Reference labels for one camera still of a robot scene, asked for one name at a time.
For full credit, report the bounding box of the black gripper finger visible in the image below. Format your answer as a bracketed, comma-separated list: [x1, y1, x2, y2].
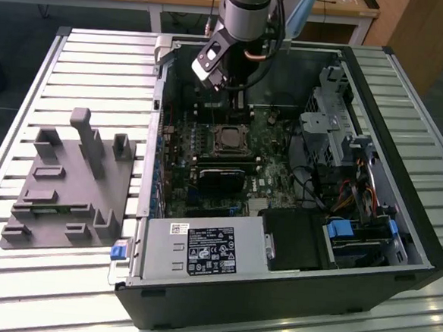
[228, 86, 248, 114]

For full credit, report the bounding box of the silver CPU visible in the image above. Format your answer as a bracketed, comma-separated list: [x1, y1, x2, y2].
[221, 129, 244, 152]

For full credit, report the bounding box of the CPU socket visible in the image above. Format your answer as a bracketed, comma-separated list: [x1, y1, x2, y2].
[210, 122, 254, 158]

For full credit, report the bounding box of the black graphics card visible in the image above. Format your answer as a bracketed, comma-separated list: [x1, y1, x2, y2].
[194, 164, 248, 198]

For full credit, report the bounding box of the green motherboard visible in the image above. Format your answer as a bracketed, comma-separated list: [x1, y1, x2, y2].
[152, 99, 306, 228]

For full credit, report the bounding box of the grey metal drive cage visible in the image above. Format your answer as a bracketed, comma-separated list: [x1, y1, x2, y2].
[295, 83, 367, 171]

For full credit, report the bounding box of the silver finned heatsink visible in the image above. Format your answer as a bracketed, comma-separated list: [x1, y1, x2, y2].
[247, 197, 272, 213]

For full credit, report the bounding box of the black plastic shroud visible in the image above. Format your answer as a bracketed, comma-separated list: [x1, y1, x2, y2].
[254, 205, 331, 276]

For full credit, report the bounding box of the grey power supply unit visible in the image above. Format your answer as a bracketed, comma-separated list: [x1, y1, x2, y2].
[137, 207, 278, 294]

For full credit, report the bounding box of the hard disk in blue carrier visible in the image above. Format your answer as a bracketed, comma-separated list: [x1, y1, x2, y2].
[319, 215, 398, 272]

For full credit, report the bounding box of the grey parts rack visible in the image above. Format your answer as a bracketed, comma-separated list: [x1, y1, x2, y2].
[0, 101, 141, 260]

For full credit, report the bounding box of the blue plastic latch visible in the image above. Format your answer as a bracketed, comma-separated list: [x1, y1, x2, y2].
[110, 241, 132, 262]
[386, 218, 401, 240]

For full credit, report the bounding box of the wooden cabinet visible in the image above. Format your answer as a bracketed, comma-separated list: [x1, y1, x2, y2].
[380, 0, 443, 98]

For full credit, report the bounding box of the black PC case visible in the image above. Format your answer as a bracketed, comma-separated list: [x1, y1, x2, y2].
[111, 28, 443, 332]

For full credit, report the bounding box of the green RAM stick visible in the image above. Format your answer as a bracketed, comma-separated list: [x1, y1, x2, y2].
[30, 205, 71, 215]

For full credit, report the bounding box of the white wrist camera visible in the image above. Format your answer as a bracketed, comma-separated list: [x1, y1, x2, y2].
[190, 27, 233, 93]

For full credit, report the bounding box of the black camera cable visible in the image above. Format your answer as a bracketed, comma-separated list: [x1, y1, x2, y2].
[226, 0, 291, 93]

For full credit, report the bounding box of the grey case handle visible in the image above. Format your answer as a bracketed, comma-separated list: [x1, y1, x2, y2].
[152, 34, 183, 68]

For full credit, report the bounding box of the grey plastic bracket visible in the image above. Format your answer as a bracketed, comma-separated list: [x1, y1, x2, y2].
[316, 64, 357, 106]

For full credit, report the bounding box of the thick black cable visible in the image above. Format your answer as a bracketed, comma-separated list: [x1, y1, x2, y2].
[284, 161, 331, 213]

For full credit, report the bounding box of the coloured wire bundle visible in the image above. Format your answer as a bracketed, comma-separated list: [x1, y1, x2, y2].
[331, 179, 382, 218]

